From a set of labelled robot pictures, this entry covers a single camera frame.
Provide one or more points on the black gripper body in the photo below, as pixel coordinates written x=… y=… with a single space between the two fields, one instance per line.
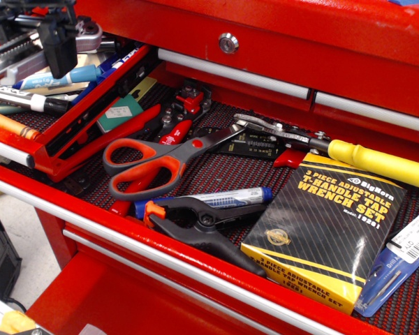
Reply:
x=22 y=15

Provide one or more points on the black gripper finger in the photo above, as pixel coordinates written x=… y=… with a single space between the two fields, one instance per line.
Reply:
x=59 y=45

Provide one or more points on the silver black box cutter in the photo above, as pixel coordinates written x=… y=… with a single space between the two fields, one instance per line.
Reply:
x=21 y=57

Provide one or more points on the red upper small drawer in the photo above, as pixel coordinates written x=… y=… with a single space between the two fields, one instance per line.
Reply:
x=65 y=143

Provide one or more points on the black yellow tap wrench box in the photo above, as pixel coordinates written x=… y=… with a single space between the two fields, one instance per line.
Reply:
x=323 y=231

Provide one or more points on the silver ratchet wrench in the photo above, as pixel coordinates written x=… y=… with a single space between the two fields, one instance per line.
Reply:
x=90 y=38

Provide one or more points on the light blue Expo marker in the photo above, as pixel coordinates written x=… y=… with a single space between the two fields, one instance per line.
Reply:
x=77 y=75

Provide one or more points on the dark blue marker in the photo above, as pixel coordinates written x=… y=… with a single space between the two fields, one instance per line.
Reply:
x=108 y=67

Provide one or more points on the black Expo marker lower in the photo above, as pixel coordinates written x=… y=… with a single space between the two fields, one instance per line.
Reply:
x=35 y=102

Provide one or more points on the green card package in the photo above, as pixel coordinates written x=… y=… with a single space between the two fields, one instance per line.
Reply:
x=125 y=108

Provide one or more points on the orange grey scissors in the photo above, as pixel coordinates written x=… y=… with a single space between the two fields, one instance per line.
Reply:
x=156 y=156

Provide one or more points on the silver chest lock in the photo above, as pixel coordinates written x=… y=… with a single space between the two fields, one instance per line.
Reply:
x=228 y=43

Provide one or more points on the black spring clamp orange tips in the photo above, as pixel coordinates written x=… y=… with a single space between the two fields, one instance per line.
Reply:
x=195 y=223

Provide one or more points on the blue white marker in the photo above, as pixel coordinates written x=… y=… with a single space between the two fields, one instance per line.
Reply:
x=241 y=202

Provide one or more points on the yellow sponge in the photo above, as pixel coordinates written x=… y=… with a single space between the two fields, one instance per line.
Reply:
x=14 y=322

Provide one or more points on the red tool chest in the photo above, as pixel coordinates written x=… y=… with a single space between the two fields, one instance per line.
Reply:
x=349 y=68

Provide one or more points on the blue drill bit package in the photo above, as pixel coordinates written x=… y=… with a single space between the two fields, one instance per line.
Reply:
x=396 y=262

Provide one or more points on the red black wire stripper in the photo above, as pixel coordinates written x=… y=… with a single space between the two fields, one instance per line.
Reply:
x=170 y=126

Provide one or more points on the black yellow wire gauge tool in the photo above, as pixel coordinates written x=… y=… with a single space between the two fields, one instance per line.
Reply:
x=251 y=144

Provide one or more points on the yellow handled pliers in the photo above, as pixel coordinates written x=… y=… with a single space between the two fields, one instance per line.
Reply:
x=386 y=165

